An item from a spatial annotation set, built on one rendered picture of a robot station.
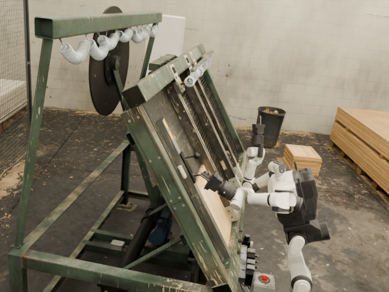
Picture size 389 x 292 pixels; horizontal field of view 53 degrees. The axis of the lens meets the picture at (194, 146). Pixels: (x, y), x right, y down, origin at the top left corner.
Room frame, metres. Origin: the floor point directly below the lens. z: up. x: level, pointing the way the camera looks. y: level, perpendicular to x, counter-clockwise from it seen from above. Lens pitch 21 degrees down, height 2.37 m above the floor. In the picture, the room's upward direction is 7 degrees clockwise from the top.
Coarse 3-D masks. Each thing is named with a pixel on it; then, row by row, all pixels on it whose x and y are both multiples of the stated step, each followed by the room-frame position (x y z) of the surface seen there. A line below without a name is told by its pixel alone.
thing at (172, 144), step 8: (160, 120) 2.13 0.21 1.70; (160, 128) 2.11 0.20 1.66; (168, 128) 2.14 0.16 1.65; (168, 136) 2.10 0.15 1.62; (168, 144) 2.10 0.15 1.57; (176, 144) 2.13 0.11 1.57; (176, 152) 2.10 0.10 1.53; (176, 160) 2.09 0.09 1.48; (184, 168) 2.09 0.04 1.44; (192, 184) 2.08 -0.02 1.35; (192, 192) 2.08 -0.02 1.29; (200, 192) 2.11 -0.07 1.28; (200, 200) 2.07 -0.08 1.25; (200, 208) 2.07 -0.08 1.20; (208, 208) 2.11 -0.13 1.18; (208, 216) 2.07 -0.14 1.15; (208, 224) 2.07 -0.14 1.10; (216, 224) 2.11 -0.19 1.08; (216, 232) 2.06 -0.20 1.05; (216, 240) 2.06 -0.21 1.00; (224, 240) 2.09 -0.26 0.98; (224, 248) 2.05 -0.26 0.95; (224, 256) 2.05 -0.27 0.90
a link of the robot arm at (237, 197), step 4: (232, 188) 1.97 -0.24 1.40; (228, 192) 1.96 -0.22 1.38; (232, 192) 1.96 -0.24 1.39; (236, 192) 1.98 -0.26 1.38; (240, 192) 1.98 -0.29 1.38; (244, 192) 1.99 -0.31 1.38; (228, 196) 1.95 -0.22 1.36; (232, 196) 1.96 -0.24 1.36; (236, 196) 1.96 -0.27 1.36; (240, 196) 1.97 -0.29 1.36; (244, 196) 1.98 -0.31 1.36; (232, 200) 1.96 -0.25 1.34; (236, 200) 1.94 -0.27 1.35; (240, 200) 1.95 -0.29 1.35; (244, 200) 1.98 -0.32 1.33; (232, 204) 1.94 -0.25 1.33; (236, 204) 1.93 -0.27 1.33; (240, 204) 1.94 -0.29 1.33; (232, 208) 1.96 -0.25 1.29; (236, 208) 1.94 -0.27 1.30; (240, 208) 1.93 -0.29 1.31
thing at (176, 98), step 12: (168, 84) 2.59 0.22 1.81; (180, 84) 2.55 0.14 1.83; (168, 96) 2.53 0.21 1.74; (180, 96) 2.56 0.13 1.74; (180, 108) 2.52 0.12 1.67; (180, 120) 2.52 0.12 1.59; (192, 120) 2.55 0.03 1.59; (192, 132) 2.51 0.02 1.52; (192, 144) 2.51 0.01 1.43; (204, 144) 2.56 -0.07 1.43; (204, 156) 2.50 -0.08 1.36; (228, 204) 2.48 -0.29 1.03
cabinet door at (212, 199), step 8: (200, 168) 2.44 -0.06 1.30; (200, 176) 2.32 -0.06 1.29; (200, 184) 2.25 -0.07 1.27; (208, 192) 2.32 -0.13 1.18; (216, 192) 2.47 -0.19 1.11; (208, 200) 2.25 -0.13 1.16; (216, 200) 2.40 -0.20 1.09; (216, 208) 2.33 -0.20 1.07; (224, 208) 2.47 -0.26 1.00; (216, 216) 2.25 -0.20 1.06; (224, 216) 2.39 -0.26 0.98; (224, 224) 2.31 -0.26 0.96; (224, 232) 2.23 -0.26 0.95
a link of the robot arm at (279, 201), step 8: (272, 192) 1.87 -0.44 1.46; (280, 192) 1.85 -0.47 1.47; (288, 192) 1.85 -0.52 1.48; (256, 200) 1.88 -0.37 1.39; (264, 200) 1.85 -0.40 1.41; (272, 200) 1.83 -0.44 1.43; (280, 200) 1.82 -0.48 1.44; (288, 200) 1.84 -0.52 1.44; (272, 208) 1.83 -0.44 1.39; (280, 208) 1.81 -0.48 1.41; (288, 208) 1.82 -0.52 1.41
